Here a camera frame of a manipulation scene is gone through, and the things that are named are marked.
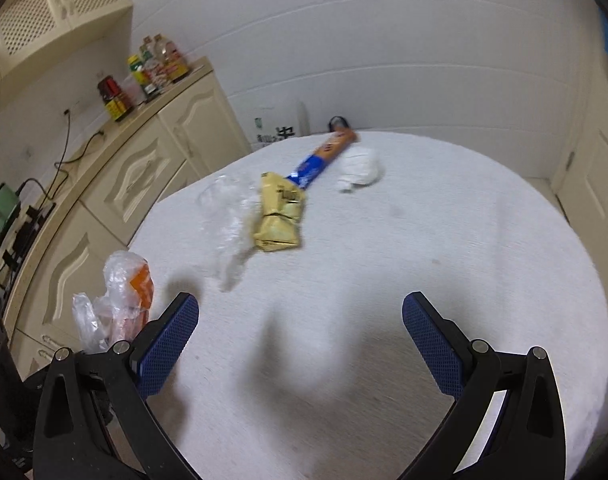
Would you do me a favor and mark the cream lattice wall cabinet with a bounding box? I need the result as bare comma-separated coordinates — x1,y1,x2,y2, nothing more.
0,0,135,107

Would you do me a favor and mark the white panel door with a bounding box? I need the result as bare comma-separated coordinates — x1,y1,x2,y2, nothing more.
550,57,608,273

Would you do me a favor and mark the white tissue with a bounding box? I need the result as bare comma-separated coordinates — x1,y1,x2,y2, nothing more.
333,145,383,194

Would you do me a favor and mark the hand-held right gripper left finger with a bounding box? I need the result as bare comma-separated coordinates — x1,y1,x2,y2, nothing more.
32,291,205,480

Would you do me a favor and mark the dark object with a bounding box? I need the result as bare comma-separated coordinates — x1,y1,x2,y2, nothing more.
0,294,49,480

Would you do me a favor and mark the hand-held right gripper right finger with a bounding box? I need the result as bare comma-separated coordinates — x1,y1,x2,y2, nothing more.
394,291,567,480

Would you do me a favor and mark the dark bottle with yellow label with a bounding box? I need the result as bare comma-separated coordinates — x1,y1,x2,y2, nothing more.
96,75,135,122

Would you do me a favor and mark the blue and orange biscuit packet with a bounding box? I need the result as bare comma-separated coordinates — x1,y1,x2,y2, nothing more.
286,129,360,189

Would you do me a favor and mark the tall bottle with brown cap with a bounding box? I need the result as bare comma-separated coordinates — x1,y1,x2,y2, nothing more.
138,36,158,68

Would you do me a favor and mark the round white table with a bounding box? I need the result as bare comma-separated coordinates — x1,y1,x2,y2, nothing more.
101,130,608,480

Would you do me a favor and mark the black power cable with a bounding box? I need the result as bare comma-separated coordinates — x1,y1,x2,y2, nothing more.
53,108,105,197

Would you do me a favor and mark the cream counter cabinet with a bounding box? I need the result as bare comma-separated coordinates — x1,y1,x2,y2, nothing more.
0,57,253,378

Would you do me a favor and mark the green bottle with yellow label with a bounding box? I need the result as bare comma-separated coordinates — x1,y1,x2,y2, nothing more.
127,54,161,104

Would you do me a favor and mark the yellow snack packet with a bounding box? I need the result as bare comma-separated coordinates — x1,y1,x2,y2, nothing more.
251,171,308,254

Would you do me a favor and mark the orange and clear plastic bag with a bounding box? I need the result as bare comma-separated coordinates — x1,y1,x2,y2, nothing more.
72,249,155,357

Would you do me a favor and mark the black metal rack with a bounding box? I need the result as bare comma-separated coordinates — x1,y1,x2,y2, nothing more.
3,177,56,282

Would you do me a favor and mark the clear bottle with red label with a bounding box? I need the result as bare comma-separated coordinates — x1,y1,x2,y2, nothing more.
151,33,190,85

